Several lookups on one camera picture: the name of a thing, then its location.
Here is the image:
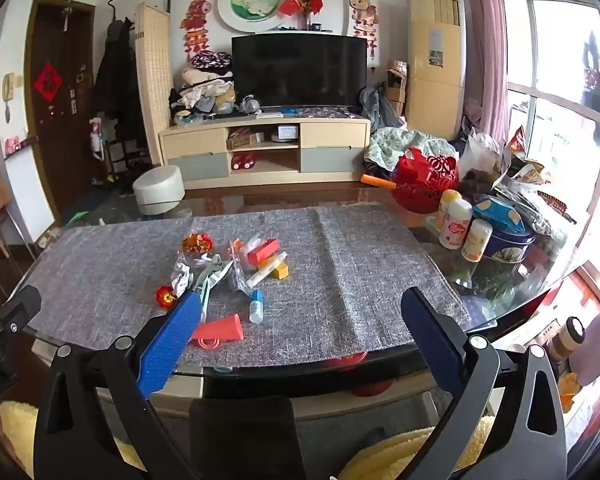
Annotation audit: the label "beige standing air conditioner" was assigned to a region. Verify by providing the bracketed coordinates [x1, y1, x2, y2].
[406, 0, 467, 141]

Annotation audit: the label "pile of clothes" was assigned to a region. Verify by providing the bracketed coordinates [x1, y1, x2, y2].
[170, 51, 237, 126]

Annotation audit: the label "brown wooden door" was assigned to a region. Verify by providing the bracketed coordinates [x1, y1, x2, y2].
[25, 0, 98, 221]

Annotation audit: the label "yellow fleece pants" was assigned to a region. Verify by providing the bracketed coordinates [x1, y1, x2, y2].
[0, 400, 496, 480]

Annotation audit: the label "blue round tin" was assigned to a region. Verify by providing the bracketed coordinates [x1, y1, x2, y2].
[480, 227, 537, 273]

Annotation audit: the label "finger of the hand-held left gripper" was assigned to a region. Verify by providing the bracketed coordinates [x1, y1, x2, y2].
[0, 285, 42, 345]

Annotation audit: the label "red diamond door sticker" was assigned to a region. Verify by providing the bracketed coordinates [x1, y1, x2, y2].
[34, 64, 63, 105]

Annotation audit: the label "grey table mat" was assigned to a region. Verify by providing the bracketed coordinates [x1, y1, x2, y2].
[17, 203, 471, 368]

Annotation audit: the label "silver foil wrapper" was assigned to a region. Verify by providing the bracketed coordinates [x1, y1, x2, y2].
[171, 255, 196, 297]

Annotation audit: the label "orange snack wrapper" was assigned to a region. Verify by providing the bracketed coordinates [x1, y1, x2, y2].
[182, 232, 215, 256]

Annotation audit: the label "cardboard boxes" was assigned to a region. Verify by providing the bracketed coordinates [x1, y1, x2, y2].
[384, 60, 410, 116]

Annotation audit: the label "white round stool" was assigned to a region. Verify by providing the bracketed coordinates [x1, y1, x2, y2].
[132, 166, 186, 217]

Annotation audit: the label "large window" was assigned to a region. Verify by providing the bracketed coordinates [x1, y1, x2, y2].
[495, 0, 600, 261]

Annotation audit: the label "black television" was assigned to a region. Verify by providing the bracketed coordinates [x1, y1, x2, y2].
[231, 35, 368, 109]

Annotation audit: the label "floral cloth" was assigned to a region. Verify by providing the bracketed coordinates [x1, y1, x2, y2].
[365, 127, 458, 181]

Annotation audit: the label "small white bottle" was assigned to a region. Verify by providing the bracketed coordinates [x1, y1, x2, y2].
[461, 219, 493, 262]

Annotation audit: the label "blue snack packet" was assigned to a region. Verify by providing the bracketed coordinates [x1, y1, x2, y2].
[472, 196, 533, 235]

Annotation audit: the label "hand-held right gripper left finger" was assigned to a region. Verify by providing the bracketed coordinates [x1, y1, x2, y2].
[32, 290, 203, 480]

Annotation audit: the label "white jar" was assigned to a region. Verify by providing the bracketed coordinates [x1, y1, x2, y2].
[550, 316, 586, 361]

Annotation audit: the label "box in cabinet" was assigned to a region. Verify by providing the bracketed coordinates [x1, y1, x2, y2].
[226, 130, 265, 150]

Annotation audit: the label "round white wall art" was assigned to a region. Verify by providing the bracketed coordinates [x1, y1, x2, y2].
[217, 0, 299, 31]

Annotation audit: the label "dark hanging coats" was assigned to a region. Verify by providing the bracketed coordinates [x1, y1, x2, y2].
[91, 17, 146, 133]

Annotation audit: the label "rattan folding screen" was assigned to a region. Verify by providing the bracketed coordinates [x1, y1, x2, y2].
[136, 2, 176, 166]

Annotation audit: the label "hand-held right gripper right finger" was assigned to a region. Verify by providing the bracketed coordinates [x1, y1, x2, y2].
[401, 287, 568, 480]

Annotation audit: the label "small storage rack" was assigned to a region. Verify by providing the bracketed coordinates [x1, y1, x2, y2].
[102, 137, 131, 181]

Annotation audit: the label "red flower vase arrangement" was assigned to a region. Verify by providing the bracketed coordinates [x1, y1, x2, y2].
[279, 0, 327, 31]

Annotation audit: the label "pile of plastic bags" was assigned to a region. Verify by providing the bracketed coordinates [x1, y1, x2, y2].
[457, 127, 578, 226]

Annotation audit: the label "beige television cabinet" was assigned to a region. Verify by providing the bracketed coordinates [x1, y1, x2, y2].
[159, 112, 372, 184]

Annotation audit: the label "pink curtain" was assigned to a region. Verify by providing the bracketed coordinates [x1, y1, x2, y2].
[460, 0, 511, 136]

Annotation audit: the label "coral toy megaphone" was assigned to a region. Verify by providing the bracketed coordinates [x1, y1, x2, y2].
[191, 312, 244, 350]

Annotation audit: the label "white bottle yellow cap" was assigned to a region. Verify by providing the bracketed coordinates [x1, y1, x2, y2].
[436, 190, 463, 233]

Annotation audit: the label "white board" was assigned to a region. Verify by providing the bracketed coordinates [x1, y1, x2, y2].
[5, 152, 56, 243]

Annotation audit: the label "white bottle pink label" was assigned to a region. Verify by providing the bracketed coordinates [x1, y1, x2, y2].
[439, 199, 473, 250]

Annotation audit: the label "white tube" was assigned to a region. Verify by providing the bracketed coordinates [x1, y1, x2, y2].
[246, 252, 287, 288]

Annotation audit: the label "red block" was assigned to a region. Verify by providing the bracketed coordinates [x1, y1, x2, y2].
[247, 240, 280, 266]

